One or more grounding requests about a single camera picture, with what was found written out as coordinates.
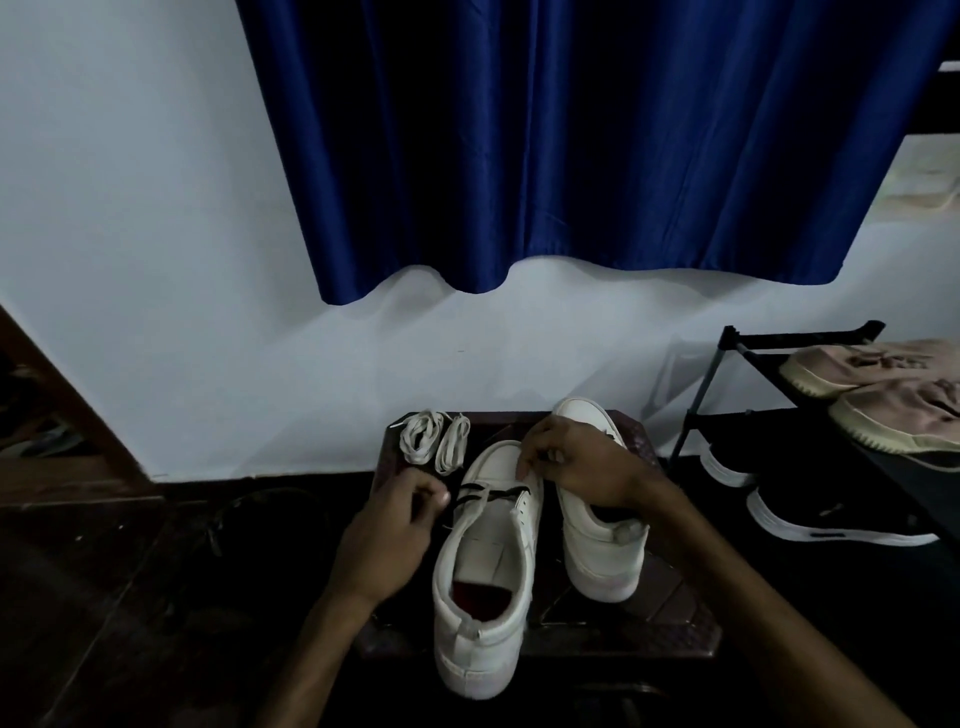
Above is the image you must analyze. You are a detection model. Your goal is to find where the black shoelace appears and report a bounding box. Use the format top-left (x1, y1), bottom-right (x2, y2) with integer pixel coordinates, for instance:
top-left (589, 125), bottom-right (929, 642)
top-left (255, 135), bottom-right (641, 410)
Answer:
top-left (442, 483), bottom-right (532, 530)

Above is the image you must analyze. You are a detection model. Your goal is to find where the dark brown plastic stool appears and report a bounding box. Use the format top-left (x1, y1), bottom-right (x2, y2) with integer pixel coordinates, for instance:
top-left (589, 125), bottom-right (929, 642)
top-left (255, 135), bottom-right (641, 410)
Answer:
top-left (352, 410), bottom-right (723, 661)

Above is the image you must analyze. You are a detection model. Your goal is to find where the pink sneaker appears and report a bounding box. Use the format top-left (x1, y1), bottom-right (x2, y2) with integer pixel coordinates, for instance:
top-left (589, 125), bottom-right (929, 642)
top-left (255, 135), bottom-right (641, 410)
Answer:
top-left (828, 377), bottom-right (960, 474)
top-left (779, 338), bottom-right (960, 399)

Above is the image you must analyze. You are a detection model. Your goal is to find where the black shoe rack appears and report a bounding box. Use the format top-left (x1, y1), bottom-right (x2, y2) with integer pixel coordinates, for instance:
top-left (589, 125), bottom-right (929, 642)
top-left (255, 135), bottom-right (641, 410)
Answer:
top-left (667, 320), bottom-right (960, 556)

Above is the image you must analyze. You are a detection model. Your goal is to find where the black sneaker white sole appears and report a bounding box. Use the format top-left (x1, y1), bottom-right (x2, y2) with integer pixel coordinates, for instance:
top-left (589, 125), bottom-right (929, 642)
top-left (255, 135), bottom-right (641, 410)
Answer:
top-left (746, 487), bottom-right (940, 547)
top-left (699, 442), bottom-right (759, 489)

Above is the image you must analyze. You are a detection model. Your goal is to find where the person's left hand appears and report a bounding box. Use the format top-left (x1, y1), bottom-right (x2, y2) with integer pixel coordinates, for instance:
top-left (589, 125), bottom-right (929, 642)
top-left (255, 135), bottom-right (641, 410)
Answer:
top-left (329, 468), bottom-right (451, 601)

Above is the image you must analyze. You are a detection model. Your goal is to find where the grey slipper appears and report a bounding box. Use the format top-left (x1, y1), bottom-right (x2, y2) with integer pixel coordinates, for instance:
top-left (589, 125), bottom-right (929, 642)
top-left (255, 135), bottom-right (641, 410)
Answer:
top-left (0, 423), bottom-right (85, 460)

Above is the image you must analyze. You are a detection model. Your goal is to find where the white shoelace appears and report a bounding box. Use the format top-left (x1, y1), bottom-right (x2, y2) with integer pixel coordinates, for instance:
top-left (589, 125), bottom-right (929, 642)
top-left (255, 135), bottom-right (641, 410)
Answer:
top-left (434, 413), bottom-right (472, 476)
top-left (398, 410), bottom-right (451, 466)

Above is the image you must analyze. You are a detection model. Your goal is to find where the person's left forearm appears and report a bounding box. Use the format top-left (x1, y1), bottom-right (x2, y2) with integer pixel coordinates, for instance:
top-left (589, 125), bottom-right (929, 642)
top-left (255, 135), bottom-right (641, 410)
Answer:
top-left (254, 584), bottom-right (376, 728)

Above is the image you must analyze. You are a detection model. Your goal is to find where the person's right forearm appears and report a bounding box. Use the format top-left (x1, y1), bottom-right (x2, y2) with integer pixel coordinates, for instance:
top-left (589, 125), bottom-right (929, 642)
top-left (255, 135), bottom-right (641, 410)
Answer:
top-left (637, 479), bottom-right (916, 728)

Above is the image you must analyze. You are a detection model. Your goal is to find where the person's right hand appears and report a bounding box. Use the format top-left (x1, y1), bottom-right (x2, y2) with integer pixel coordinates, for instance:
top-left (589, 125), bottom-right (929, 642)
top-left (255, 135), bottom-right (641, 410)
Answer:
top-left (515, 416), bottom-right (665, 515)

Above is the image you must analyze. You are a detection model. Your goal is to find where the brown wooden door frame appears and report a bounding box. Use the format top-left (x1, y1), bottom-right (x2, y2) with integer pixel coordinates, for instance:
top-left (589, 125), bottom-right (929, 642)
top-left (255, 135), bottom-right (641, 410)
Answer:
top-left (0, 303), bottom-right (163, 511)

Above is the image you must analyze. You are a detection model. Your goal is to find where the blue curtain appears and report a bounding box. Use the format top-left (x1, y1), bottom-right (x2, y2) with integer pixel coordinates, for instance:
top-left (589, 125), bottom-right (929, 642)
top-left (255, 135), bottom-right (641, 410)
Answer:
top-left (236, 0), bottom-right (960, 307)

